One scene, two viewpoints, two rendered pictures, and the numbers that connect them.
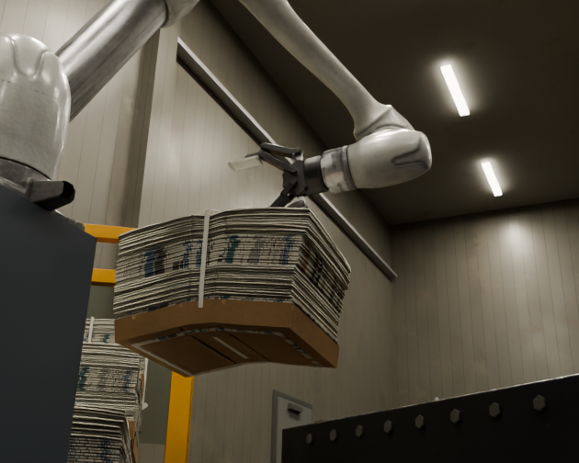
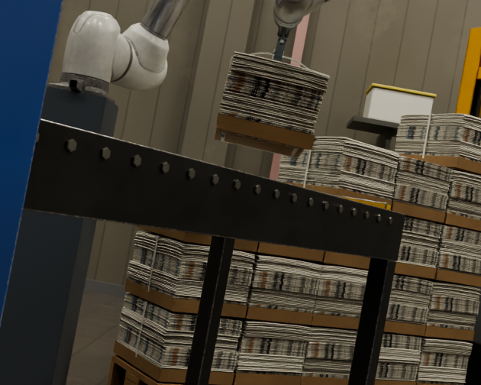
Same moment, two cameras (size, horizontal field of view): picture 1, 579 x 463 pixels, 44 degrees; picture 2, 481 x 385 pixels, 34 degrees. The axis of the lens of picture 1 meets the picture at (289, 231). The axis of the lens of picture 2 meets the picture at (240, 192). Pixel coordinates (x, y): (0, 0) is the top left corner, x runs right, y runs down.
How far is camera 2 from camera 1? 217 cm
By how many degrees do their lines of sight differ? 69
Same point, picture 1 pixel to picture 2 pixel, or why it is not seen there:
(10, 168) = (67, 76)
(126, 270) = not seen: hidden behind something
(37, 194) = (71, 85)
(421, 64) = not seen: outside the picture
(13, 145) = (69, 66)
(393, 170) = (279, 9)
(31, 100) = (75, 44)
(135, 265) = not seen: hidden behind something
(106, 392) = (327, 169)
